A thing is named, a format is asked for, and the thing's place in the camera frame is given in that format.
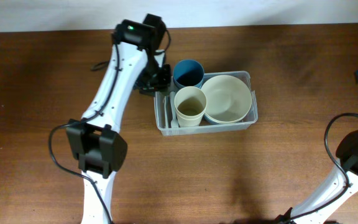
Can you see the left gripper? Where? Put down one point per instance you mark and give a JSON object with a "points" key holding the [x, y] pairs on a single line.
{"points": [[163, 85]]}

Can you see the white plastic spoon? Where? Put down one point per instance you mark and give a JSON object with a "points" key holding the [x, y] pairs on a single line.
{"points": [[165, 111]]}

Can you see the blue cup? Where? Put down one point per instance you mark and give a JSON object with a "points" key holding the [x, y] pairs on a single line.
{"points": [[188, 73], [176, 87]]}

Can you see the cream cup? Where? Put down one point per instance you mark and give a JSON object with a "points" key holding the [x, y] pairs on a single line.
{"points": [[190, 102], [189, 121]]}

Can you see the white plastic fork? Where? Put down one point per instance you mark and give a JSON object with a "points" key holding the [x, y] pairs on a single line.
{"points": [[174, 121]]}

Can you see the blue bowl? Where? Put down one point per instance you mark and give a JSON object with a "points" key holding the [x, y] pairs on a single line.
{"points": [[214, 121]]}

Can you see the cream bowl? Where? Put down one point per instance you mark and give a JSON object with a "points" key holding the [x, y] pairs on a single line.
{"points": [[227, 91], [227, 113]]}

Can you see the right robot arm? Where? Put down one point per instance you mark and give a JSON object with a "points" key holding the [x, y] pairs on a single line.
{"points": [[340, 184]]}

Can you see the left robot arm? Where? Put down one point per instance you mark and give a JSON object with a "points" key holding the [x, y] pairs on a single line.
{"points": [[136, 63]]}

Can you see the clear plastic container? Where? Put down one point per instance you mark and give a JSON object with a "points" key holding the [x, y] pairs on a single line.
{"points": [[205, 127]]}

